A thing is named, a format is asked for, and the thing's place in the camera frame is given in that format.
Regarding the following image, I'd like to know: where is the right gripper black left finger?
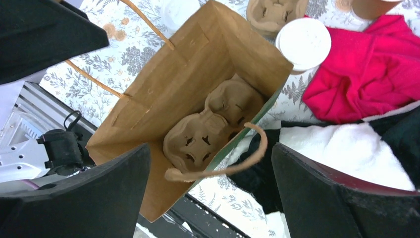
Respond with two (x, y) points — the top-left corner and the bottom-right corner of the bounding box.
(0, 143), (151, 238)

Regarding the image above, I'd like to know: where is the green brown paper bag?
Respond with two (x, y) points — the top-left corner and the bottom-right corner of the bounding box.
(87, 0), (293, 222)

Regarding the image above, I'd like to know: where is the stack of brown paper cups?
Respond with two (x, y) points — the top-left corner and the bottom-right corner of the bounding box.
(352, 0), (402, 20)

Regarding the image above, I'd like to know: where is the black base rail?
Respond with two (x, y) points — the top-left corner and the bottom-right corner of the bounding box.
(27, 84), (248, 238)

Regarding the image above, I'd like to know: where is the brown cardboard cup carrier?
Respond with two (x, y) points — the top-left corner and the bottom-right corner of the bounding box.
(246, 0), (309, 38)

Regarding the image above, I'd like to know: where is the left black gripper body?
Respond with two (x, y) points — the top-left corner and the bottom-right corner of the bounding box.
(0, 0), (109, 84)

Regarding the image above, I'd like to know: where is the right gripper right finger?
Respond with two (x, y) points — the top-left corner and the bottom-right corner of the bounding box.
(271, 143), (420, 238)

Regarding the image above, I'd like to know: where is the brown paper coffee cup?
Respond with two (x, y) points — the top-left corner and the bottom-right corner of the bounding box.
(274, 17), (332, 72)

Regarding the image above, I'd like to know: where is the white plastic cup lid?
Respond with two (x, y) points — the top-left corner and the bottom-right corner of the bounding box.
(160, 0), (200, 34)

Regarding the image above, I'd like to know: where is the red cloth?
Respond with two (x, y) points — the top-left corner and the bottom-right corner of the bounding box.
(302, 15), (420, 124)

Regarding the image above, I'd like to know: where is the black white checkered blanket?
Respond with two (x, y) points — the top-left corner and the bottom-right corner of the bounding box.
(229, 102), (420, 233)

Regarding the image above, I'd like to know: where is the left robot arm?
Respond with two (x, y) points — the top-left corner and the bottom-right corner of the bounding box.
(0, 0), (109, 182)

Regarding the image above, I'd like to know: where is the floral table mat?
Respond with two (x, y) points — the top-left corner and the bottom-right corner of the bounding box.
(41, 0), (368, 238)

